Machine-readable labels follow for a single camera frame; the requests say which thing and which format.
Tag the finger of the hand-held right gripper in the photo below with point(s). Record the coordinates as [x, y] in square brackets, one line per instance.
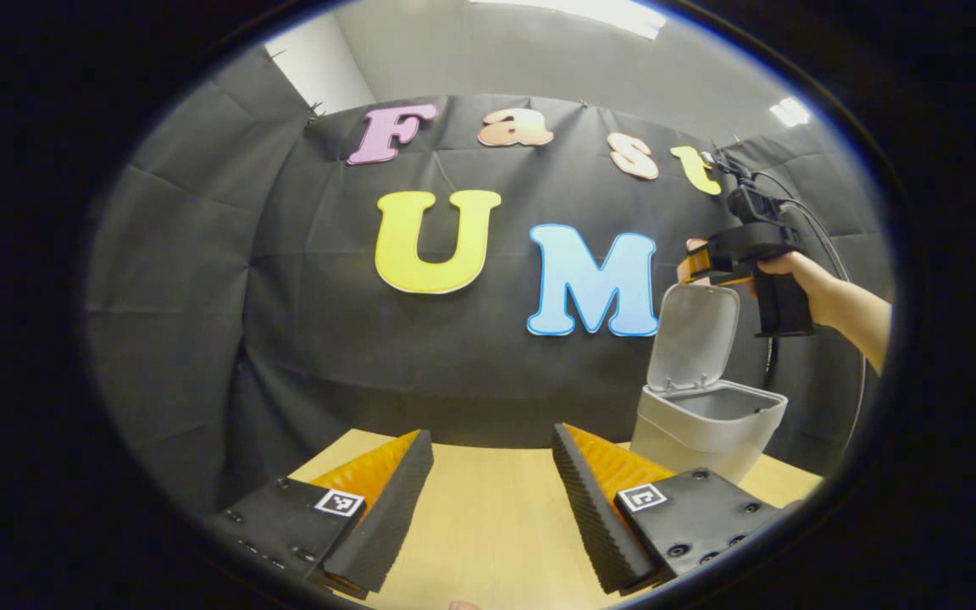
[704, 264]

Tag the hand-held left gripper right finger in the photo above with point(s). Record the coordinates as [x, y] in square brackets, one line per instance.
[594, 517]

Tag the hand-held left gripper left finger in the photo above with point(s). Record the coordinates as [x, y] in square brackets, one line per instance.
[390, 508]

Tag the grey desktop garbage bin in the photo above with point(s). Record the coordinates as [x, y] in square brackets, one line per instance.
[700, 432]

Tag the wooden desktop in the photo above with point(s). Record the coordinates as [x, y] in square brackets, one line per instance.
[488, 517]

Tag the small ceiling light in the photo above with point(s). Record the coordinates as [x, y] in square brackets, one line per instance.
[790, 112]

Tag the black backdrop cloth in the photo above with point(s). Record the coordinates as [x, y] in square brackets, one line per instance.
[200, 288]

